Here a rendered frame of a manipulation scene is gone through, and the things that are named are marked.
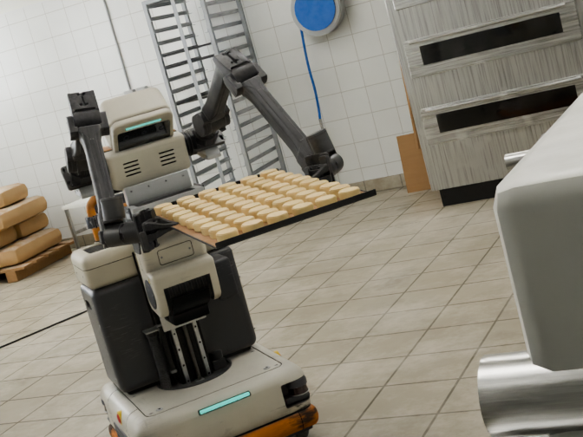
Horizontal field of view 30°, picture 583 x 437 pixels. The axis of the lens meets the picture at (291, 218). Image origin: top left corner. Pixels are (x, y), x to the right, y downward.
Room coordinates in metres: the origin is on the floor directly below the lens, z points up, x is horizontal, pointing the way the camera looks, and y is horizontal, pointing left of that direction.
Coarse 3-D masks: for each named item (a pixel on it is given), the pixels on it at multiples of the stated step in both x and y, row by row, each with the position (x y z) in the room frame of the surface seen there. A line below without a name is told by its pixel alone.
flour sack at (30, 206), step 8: (24, 200) 8.92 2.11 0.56; (32, 200) 8.94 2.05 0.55; (40, 200) 9.02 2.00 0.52; (8, 208) 8.67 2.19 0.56; (16, 208) 8.71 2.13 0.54; (24, 208) 8.78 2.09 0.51; (32, 208) 8.88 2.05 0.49; (40, 208) 8.99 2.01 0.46; (0, 216) 8.49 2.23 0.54; (8, 216) 8.55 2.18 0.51; (16, 216) 8.65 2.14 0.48; (24, 216) 8.76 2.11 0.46; (32, 216) 8.92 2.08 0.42; (0, 224) 8.48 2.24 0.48; (8, 224) 8.53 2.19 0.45; (16, 224) 8.71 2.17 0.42
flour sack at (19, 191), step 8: (16, 184) 8.99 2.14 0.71; (24, 184) 9.05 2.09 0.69; (0, 192) 8.72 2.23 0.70; (8, 192) 8.78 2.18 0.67; (16, 192) 8.87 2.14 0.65; (24, 192) 8.98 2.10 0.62; (0, 200) 8.70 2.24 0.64; (8, 200) 8.74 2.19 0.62; (16, 200) 8.87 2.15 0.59; (0, 208) 8.75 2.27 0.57
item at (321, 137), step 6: (318, 132) 2.89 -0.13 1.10; (324, 132) 2.90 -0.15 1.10; (306, 138) 2.93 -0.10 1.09; (312, 138) 2.89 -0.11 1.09; (318, 138) 2.88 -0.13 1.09; (324, 138) 2.89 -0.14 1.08; (312, 144) 2.89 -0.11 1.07; (318, 144) 2.88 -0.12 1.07; (324, 144) 2.88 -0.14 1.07; (330, 144) 2.89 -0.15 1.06; (312, 150) 2.93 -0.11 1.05; (318, 150) 2.89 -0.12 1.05; (324, 150) 2.88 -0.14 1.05
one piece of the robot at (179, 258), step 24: (144, 144) 3.50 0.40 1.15; (168, 144) 3.52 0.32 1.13; (192, 144) 3.56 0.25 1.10; (120, 168) 3.46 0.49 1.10; (144, 168) 3.49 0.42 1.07; (168, 168) 3.52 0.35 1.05; (168, 240) 3.51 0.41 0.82; (192, 240) 3.53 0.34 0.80; (144, 264) 3.49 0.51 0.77; (168, 264) 3.50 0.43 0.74; (192, 264) 3.48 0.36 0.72; (216, 288) 3.51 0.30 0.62; (168, 312) 3.46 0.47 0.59
